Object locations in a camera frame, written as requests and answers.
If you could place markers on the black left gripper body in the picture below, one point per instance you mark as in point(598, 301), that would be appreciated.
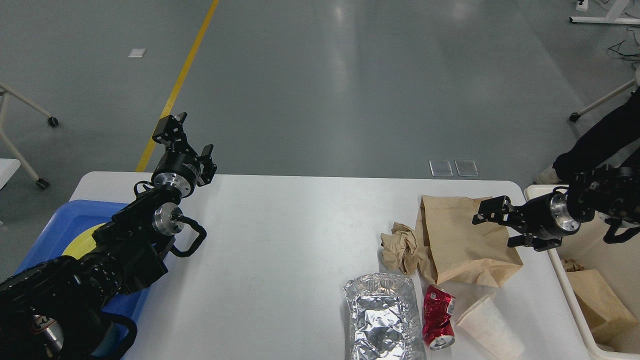
point(181, 172)

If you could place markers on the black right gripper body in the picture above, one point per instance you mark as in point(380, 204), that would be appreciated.
point(545, 217)

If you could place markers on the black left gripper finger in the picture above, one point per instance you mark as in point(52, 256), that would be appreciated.
point(170, 133)
point(207, 166)

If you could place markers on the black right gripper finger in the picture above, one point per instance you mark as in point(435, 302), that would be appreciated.
point(499, 210)
point(531, 241)

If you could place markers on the brown paper bag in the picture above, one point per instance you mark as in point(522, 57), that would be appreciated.
point(605, 314)
point(452, 248)

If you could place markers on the brown paper ball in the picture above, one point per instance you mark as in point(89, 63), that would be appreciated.
point(400, 249)

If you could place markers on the yellow plastic plate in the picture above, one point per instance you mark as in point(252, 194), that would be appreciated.
point(82, 244)

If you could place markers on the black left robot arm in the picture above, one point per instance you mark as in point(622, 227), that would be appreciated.
point(55, 310)

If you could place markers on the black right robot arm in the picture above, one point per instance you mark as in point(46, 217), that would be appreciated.
point(613, 193)

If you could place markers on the beige plastic bin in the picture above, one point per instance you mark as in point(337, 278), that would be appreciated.
point(619, 266)

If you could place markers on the white paper cup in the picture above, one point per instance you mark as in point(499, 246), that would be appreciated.
point(487, 325)

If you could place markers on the brown paper bag in bin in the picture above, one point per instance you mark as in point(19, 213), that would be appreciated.
point(605, 314)

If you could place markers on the white wheeled chair base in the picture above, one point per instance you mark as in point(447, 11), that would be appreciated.
point(575, 116)

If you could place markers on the crushed red soda can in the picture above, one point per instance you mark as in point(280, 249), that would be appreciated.
point(438, 308)

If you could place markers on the blue plastic tray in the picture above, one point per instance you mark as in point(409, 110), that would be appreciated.
point(68, 224)

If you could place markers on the aluminium foil tray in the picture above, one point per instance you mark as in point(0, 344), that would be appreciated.
point(384, 318)

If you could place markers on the white cart frame left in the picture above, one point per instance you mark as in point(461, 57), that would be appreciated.
point(14, 134)

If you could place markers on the white desk frame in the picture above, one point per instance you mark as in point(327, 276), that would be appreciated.
point(618, 12)

